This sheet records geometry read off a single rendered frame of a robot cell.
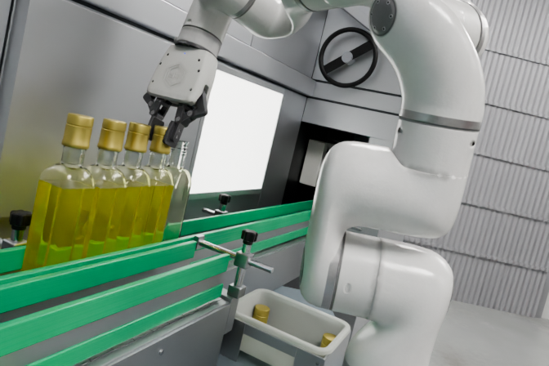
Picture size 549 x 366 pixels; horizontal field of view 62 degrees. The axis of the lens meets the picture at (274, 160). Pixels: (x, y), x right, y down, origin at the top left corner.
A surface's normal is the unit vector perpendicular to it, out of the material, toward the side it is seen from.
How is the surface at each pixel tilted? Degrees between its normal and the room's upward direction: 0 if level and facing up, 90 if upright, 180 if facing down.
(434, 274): 54
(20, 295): 90
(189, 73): 74
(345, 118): 90
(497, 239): 90
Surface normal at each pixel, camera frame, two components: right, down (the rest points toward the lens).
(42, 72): 0.88, 0.24
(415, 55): -0.69, 0.32
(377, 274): -0.07, -0.32
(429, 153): -0.32, 0.14
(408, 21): -0.65, 0.09
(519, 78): 0.04, 0.09
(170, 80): -0.36, -0.28
